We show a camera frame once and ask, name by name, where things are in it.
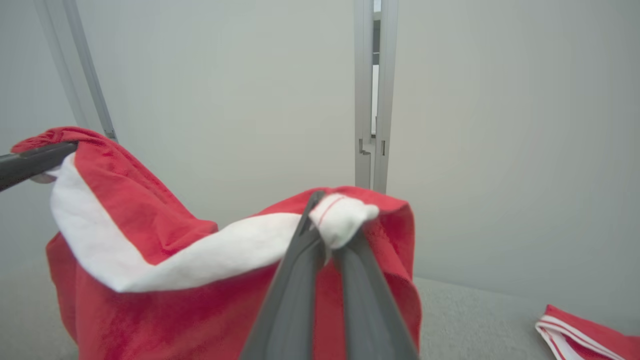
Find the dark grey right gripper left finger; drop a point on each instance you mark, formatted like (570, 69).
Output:
(290, 310)

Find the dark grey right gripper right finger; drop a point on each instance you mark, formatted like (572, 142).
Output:
(372, 320)

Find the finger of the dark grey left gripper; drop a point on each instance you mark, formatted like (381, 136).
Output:
(35, 162)

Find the red shorts with white stripe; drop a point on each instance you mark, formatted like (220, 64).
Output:
(150, 315)

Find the red jersey shirt with lettering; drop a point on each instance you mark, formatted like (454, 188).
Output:
(595, 337)

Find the slanted grey partition frame strip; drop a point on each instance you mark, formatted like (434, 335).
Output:
(85, 75)

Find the grey partition post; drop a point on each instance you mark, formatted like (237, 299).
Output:
(364, 90)

